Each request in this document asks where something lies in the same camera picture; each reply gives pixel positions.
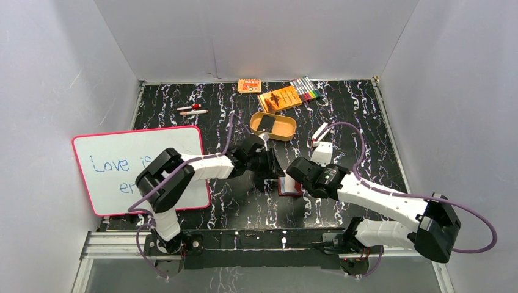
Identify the orange white marker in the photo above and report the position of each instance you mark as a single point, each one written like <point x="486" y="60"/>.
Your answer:
<point x="193" y="112"/>

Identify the yellow oval tray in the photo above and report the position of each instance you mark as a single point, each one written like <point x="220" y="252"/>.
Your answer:
<point x="284" y="127"/>

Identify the red card holder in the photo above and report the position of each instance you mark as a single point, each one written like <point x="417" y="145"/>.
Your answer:
<point x="289" y="187"/>

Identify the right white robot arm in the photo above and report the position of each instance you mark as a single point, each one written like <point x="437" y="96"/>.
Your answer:
<point x="427" y="225"/>

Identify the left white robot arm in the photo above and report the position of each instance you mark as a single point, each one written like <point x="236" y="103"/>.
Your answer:
<point x="164" y="180"/>

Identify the coloured marker set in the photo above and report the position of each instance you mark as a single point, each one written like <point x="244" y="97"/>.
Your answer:
<point x="306" y="89"/>

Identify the orange book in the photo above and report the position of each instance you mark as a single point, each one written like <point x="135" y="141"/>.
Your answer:
<point x="279" y="100"/>

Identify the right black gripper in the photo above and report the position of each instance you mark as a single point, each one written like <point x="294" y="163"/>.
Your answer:
<point x="313" y="163"/>

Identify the small orange card box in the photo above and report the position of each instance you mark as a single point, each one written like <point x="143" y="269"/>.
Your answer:
<point x="249" y="86"/>

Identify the pink framed whiteboard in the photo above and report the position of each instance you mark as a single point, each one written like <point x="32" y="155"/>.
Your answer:
<point x="111" y="162"/>

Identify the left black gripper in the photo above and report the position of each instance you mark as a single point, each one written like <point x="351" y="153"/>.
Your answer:
<point x="269" y="162"/>

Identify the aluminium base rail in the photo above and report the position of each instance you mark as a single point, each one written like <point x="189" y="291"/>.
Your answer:
<point x="204" y="249"/>

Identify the black credit card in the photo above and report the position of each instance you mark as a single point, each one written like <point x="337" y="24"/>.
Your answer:
<point x="266" y="124"/>

